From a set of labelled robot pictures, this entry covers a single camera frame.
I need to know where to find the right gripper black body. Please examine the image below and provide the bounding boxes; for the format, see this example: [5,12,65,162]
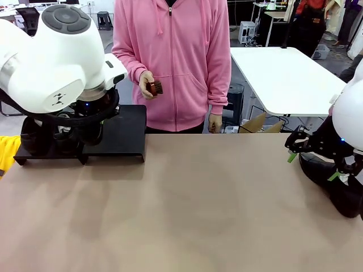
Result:
[311,116,355,168]

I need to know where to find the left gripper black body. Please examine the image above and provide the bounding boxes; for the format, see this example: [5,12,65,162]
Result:
[74,93,116,117]

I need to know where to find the reddish wooden shoe brush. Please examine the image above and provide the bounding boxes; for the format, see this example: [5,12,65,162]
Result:
[146,80,165,97]

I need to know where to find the person's right forearm pink sleeve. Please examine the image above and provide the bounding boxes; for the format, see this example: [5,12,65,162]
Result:
[112,48,149,86]

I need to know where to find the person's left forearm pink sleeve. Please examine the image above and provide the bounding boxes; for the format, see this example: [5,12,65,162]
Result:
[206,56,232,116]

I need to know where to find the black shoe stand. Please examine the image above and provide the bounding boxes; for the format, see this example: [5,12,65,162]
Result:
[83,104,147,163]
[13,141,88,167]

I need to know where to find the person's right hand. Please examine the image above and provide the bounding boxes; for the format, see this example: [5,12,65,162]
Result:
[138,70,155,100]

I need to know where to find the person's left hand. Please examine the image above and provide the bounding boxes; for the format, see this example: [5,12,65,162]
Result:
[208,112,223,134]

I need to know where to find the brown cardboard box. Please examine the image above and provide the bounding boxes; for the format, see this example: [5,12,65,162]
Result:
[240,112,285,134]

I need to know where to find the white table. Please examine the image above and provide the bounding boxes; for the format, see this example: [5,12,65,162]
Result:
[230,46,348,117]

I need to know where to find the black plastic stool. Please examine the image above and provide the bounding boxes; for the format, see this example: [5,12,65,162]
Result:
[223,83,245,127]

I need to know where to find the person in grey trousers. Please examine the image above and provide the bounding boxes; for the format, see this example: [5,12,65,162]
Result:
[339,55,362,84]

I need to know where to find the grey step stool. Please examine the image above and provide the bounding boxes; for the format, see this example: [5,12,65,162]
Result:
[97,11,112,31]

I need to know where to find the grey storage bin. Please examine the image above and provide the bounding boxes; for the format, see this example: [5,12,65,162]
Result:
[311,44,331,60]

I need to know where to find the yellow fabric bag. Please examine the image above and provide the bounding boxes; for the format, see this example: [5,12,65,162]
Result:
[0,135,24,181]

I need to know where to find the person in pink hoodie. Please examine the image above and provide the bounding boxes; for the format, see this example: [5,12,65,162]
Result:
[111,0,233,134]

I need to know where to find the black mesh office chair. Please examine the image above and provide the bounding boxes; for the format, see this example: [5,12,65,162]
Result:
[15,7,41,36]

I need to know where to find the person in black apron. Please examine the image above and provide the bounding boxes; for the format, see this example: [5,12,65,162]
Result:
[293,0,327,57]

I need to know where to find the black pole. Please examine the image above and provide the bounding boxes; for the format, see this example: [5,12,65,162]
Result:
[280,0,297,49]

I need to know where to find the white computer case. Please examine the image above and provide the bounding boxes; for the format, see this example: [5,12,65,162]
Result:
[239,21,258,45]

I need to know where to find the person in dark trousers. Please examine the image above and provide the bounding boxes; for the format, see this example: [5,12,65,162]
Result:
[336,0,361,48]

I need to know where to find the black wire rack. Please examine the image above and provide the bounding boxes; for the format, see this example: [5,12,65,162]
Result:
[237,104,269,134]

